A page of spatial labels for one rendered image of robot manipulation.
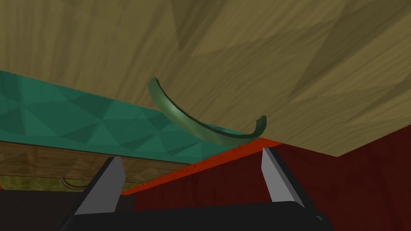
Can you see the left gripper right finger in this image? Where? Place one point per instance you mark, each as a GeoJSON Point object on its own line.
{"type": "Point", "coordinates": [278, 183]}

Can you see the brown wooden drawer front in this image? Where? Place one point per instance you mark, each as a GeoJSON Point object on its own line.
{"type": "Point", "coordinates": [48, 160]}

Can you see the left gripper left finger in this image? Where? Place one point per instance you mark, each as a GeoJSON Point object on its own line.
{"type": "Point", "coordinates": [104, 189]}

